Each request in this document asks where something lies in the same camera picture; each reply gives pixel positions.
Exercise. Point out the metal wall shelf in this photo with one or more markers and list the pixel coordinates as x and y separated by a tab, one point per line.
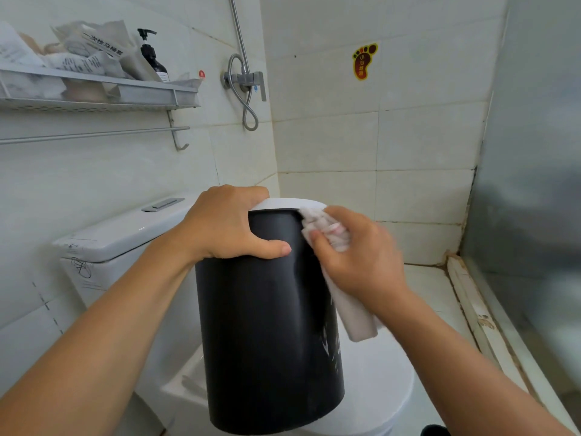
95	88

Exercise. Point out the pile of white packets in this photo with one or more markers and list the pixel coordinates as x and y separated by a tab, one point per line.
63	52

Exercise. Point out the person's right hand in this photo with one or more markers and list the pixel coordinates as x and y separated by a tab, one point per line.
358	258

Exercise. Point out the black trash bin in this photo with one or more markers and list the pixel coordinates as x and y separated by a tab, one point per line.
268	322

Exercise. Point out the person's left thumb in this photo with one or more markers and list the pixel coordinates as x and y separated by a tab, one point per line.
268	249

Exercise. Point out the frosted glass shower door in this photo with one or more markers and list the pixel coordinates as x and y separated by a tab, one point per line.
526	186

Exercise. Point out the chrome flush button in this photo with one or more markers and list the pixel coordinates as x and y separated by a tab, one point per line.
162	204

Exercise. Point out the person's right forearm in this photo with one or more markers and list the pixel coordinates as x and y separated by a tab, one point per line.
463	372

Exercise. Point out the metal shower valve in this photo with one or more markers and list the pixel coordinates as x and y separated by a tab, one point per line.
247	80

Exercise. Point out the foot-shaped warning sticker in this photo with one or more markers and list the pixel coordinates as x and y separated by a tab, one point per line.
364	61

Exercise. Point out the person's left forearm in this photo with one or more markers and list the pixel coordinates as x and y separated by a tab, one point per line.
86	349

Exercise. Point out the person's right thumb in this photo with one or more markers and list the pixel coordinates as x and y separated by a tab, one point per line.
324	249

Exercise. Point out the white toilet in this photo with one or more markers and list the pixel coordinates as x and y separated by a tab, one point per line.
150	286

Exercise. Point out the person's left hand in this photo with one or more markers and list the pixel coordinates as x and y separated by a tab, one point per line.
218	224

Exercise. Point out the black pump bottle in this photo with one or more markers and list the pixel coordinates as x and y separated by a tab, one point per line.
152	56

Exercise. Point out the white cleaning cloth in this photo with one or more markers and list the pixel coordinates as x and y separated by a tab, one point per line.
338	267

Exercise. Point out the metal shower riser pipe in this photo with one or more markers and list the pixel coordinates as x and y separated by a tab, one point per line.
238	27

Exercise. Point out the metal towel bar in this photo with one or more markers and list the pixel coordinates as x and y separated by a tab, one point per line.
100	133

